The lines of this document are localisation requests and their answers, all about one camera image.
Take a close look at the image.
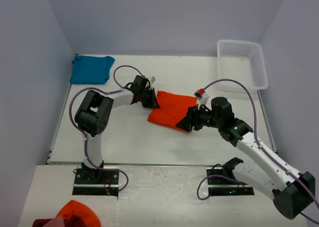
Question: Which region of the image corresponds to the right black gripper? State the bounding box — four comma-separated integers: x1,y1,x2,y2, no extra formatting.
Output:
176,103,222,132

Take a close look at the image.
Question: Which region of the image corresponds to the orange t shirt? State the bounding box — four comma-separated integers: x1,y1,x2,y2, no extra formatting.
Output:
148,91,197,131

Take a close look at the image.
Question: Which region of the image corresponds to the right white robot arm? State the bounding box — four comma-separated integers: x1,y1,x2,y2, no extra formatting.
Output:
176,97,319,220

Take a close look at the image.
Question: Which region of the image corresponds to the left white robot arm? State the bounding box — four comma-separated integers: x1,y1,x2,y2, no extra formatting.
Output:
69,75,160,184

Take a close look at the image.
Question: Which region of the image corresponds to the folded blue t shirt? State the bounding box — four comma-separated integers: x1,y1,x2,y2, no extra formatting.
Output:
70,55,115,85

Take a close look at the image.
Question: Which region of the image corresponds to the white plastic basket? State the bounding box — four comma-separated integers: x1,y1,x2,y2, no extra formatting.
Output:
217,39,269,93

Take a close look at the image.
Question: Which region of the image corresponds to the orange cloth in pile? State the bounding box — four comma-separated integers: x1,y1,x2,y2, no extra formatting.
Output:
56,200,101,227

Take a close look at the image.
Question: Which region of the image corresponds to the pink cloth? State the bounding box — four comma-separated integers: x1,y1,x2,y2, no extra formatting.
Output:
43,216,65,227

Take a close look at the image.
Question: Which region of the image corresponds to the dark red cloth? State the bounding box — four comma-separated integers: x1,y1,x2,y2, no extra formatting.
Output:
32,219,56,227

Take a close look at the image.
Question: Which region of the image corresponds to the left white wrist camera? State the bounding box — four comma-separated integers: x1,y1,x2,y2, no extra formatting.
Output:
148,76,156,85

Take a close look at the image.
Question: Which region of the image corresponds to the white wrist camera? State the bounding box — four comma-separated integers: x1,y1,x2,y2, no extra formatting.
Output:
194,88,209,109
148,76,156,85

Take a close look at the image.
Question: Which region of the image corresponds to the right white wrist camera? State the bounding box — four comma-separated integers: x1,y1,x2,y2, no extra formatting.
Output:
194,88,209,109

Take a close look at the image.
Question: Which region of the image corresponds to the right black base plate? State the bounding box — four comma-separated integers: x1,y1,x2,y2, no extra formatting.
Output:
206,167,255,197

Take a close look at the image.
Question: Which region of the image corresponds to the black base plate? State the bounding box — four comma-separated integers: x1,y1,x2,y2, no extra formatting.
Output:
206,167,255,197
72,168,119,197

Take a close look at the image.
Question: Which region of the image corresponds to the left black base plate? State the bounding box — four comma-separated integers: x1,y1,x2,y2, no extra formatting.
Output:
72,168,119,197

